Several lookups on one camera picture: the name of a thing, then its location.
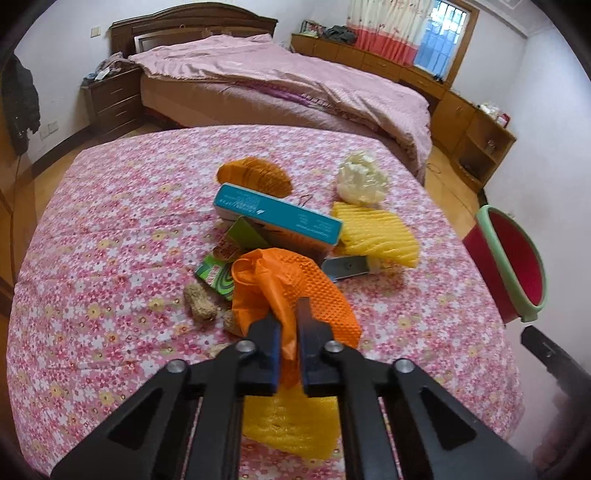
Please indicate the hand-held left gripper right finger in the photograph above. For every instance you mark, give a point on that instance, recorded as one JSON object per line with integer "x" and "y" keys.
{"x": 304, "y": 364}

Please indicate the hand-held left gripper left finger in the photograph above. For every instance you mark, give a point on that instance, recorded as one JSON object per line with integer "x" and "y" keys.
{"x": 275, "y": 360}

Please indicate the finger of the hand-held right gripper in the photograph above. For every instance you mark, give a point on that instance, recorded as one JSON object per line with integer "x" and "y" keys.
{"x": 554, "y": 364}

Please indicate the red bucket with green rim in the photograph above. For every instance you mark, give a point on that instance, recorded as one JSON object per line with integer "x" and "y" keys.
{"x": 521, "y": 263}

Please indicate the teal and white medicine box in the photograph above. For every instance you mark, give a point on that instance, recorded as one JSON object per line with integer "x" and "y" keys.
{"x": 277, "y": 217}

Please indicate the peanut in shell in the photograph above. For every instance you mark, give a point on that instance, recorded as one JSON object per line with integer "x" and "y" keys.
{"x": 220, "y": 350}
{"x": 201, "y": 302}
{"x": 232, "y": 323}

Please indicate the yellow foam sheet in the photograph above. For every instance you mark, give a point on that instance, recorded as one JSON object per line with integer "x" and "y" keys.
{"x": 291, "y": 424}

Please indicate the green spiral print wrapper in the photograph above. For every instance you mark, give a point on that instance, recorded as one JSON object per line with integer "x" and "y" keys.
{"x": 217, "y": 277}

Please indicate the metal scraper blade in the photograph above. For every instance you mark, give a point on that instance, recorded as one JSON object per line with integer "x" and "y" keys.
{"x": 344, "y": 268}

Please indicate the olive green paper card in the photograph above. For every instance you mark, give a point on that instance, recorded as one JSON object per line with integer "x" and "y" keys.
{"x": 247, "y": 235}

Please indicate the yellow ribbed foam net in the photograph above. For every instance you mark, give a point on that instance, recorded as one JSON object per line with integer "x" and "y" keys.
{"x": 374, "y": 230}

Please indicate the dark orange ribbed foam net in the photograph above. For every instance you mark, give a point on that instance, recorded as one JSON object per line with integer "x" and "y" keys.
{"x": 254, "y": 173}

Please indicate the white crumpled paper ball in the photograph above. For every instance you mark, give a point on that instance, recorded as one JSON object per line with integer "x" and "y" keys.
{"x": 362, "y": 177}

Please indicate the small red item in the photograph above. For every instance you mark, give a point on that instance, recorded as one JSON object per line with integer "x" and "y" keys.
{"x": 504, "y": 121}

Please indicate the small white item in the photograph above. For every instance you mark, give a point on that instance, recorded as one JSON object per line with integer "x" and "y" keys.
{"x": 489, "y": 109}

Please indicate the long light wooden cabinet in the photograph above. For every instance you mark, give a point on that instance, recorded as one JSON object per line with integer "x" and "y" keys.
{"x": 452, "y": 115}

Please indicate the pink quilt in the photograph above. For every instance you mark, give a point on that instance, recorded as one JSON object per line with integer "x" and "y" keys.
{"x": 277, "y": 69}

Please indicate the dark wooden nightstand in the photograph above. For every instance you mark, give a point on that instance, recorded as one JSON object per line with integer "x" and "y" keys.
{"x": 113, "y": 99}

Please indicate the dark clothes pile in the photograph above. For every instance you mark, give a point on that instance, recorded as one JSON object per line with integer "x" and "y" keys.
{"x": 339, "y": 33}

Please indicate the clutter of small items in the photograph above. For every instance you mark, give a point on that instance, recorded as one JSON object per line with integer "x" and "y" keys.
{"x": 104, "y": 74}

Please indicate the row of books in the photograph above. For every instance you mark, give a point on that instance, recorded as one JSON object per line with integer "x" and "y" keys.
{"x": 310, "y": 27}

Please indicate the white and red curtain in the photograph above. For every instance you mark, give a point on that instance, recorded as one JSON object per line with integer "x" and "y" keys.
{"x": 388, "y": 27}

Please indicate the barred window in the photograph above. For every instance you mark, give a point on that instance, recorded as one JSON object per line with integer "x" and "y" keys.
{"x": 438, "y": 37}

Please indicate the dark wooden bed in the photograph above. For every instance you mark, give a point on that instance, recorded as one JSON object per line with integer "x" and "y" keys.
{"x": 194, "y": 18}

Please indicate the black jacket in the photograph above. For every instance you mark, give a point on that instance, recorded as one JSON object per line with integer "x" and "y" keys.
{"x": 21, "y": 101}

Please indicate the white wall socket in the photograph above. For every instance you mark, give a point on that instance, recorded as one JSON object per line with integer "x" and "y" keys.
{"x": 48, "y": 130}

